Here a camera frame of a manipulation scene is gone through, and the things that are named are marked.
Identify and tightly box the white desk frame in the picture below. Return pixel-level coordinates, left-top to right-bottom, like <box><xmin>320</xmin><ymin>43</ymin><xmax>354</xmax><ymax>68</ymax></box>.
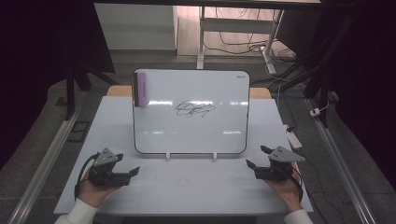
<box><xmin>196</xmin><ymin>6</ymin><xmax>285</xmax><ymax>76</ymax></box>

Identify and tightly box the black metal stand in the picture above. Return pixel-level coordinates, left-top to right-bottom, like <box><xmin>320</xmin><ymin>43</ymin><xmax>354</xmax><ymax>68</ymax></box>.
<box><xmin>270</xmin><ymin>3</ymin><xmax>359</xmax><ymax>129</ymax></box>
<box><xmin>64</xmin><ymin>60</ymin><xmax>110</xmax><ymax>121</ymax></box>

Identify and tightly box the person's right hand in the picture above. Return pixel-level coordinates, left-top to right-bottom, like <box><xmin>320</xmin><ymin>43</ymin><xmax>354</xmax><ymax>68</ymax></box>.
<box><xmin>265</xmin><ymin>161</ymin><xmax>304</xmax><ymax>215</ymax></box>

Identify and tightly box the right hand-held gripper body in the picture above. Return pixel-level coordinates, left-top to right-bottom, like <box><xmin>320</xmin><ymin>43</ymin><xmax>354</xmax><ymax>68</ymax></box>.
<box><xmin>254</xmin><ymin>146</ymin><xmax>306</xmax><ymax>181</ymax></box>

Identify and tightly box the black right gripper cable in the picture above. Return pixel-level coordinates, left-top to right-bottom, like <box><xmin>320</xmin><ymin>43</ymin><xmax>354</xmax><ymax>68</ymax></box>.
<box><xmin>290</xmin><ymin>167</ymin><xmax>304</xmax><ymax>203</ymax></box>

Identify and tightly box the person's left hand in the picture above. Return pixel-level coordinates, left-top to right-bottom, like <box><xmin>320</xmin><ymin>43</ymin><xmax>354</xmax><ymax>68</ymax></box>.
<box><xmin>77</xmin><ymin>169</ymin><xmax>121</xmax><ymax>208</ymax></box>

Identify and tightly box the white power strip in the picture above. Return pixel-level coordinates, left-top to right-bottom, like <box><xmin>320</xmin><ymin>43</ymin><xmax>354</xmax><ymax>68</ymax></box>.
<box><xmin>283</xmin><ymin>124</ymin><xmax>304</xmax><ymax>150</ymax></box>

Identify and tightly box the black floor plate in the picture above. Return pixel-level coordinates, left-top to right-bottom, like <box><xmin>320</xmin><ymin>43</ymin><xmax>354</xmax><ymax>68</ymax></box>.
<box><xmin>66</xmin><ymin>120</ymin><xmax>92</xmax><ymax>143</ymax></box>

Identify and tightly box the purple whiteboard eraser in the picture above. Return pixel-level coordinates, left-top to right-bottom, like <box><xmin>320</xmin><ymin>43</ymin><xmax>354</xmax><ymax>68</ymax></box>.
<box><xmin>134</xmin><ymin>71</ymin><xmax>149</xmax><ymax>108</ymax></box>

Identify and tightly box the white whiteboard with black scribble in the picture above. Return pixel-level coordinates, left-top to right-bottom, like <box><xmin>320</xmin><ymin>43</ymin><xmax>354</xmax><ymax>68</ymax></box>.
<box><xmin>132</xmin><ymin>68</ymin><xmax>251</xmax><ymax>156</ymax></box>

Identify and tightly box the white cabinet panel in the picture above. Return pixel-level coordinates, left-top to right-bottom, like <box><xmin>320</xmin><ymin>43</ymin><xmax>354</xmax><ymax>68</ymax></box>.
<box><xmin>93</xmin><ymin>3</ymin><xmax>177</xmax><ymax>51</ymax></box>

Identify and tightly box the aluminium rail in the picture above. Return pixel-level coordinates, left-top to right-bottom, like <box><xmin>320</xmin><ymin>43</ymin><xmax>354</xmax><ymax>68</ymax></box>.
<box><xmin>7</xmin><ymin>105</ymin><xmax>82</xmax><ymax>224</ymax></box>
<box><xmin>305</xmin><ymin>98</ymin><xmax>376</xmax><ymax>224</ymax></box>

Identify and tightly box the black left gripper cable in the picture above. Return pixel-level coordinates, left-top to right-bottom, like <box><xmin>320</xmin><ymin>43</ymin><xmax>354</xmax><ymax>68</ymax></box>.
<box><xmin>73</xmin><ymin>152</ymin><xmax>101</xmax><ymax>201</ymax></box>

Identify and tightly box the black floor cables bundle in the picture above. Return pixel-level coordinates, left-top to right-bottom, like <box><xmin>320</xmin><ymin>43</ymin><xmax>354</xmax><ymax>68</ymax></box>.
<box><xmin>204</xmin><ymin>7</ymin><xmax>300</xmax><ymax>91</ymax></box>

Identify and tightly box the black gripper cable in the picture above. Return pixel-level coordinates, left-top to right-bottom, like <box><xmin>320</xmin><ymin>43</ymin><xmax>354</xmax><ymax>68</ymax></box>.
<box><xmin>73</xmin><ymin>152</ymin><xmax>101</xmax><ymax>201</ymax></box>
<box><xmin>290</xmin><ymin>167</ymin><xmax>304</xmax><ymax>203</ymax></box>

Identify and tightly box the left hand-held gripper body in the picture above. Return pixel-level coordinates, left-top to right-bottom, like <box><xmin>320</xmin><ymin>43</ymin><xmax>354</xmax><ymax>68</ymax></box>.
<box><xmin>88</xmin><ymin>147</ymin><xmax>132</xmax><ymax>188</ymax></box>

